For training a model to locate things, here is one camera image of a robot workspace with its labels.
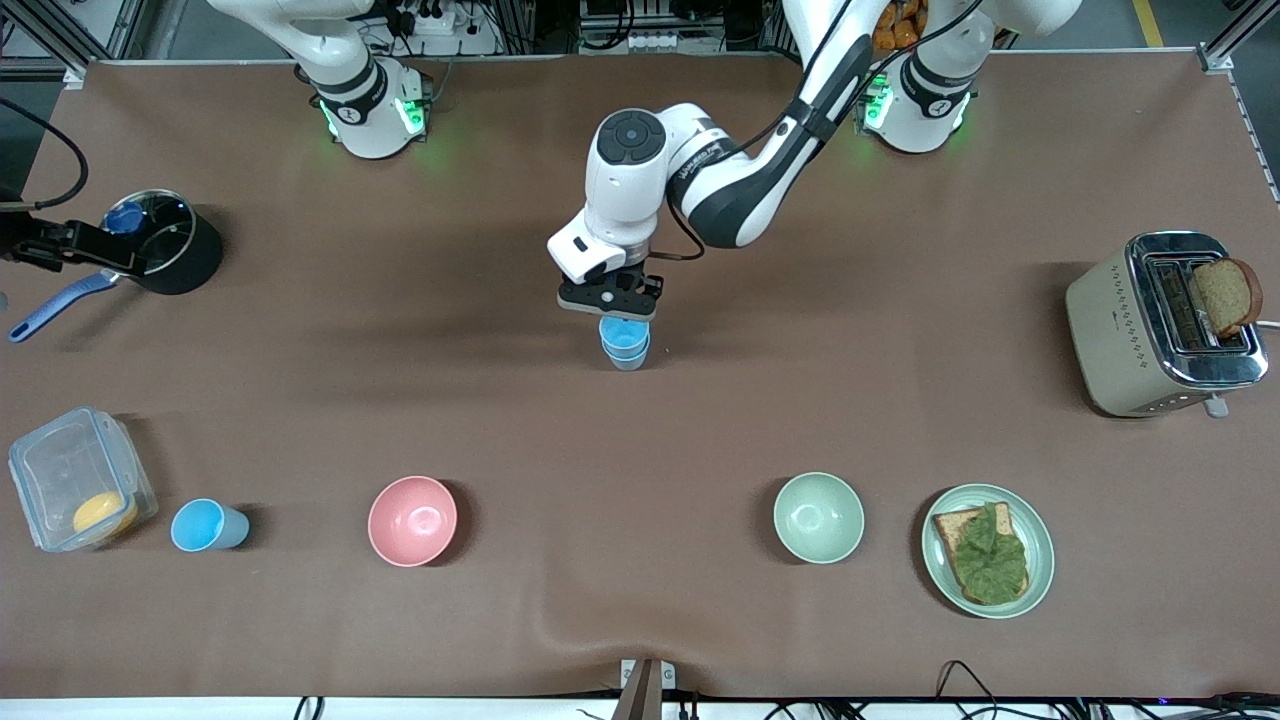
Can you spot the brown table cover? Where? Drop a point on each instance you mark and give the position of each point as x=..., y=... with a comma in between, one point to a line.
x=700, y=450

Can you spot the blue cup holding white paper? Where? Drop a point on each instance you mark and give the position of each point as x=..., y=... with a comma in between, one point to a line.
x=626, y=364

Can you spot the green lettuce leaf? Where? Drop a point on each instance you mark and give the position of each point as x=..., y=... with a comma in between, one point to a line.
x=990, y=560

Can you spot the pale green plate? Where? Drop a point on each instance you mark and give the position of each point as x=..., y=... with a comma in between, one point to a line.
x=1040, y=550

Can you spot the bread slice under lettuce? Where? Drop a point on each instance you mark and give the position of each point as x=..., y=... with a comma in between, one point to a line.
x=950, y=525

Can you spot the pale green bowl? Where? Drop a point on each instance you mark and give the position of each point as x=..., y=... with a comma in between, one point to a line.
x=818, y=518

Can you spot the large white power strip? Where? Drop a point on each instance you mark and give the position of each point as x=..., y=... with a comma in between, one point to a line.
x=440, y=22

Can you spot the metal clamp bracket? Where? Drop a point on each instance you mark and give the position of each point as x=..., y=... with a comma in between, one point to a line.
x=645, y=690

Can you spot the small white power strip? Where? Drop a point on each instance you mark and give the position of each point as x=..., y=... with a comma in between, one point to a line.
x=655, y=42

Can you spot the pink bowl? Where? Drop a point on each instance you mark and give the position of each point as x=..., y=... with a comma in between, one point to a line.
x=412, y=520

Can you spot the bag of orange buns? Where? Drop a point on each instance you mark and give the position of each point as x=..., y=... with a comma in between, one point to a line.
x=895, y=30

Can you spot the clear plastic container blue seal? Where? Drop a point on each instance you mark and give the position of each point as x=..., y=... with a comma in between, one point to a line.
x=60, y=470

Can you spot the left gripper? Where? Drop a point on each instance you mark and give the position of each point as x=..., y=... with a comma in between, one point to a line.
x=648, y=285

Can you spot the brown toast slice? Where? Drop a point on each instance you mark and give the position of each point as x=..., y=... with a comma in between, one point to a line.
x=1225, y=295

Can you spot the yellow food piece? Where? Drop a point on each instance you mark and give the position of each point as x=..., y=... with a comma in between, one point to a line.
x=103, y=515

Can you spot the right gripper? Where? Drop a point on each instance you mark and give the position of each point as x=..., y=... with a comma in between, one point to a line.
x=30, y=243

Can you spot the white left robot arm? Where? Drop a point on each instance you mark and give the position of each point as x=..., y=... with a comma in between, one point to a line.
x=620, y=190

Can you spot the glass lid blue knob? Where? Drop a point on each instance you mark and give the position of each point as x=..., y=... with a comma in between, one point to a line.
x=165, y=225

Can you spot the beige chrome toaster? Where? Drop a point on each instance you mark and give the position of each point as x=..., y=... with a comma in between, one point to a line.
x=1110, y=330

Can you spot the aluminium frame bracket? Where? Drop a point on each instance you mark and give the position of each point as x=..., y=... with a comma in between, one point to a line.
x=76, y=76
x=1215, y=58

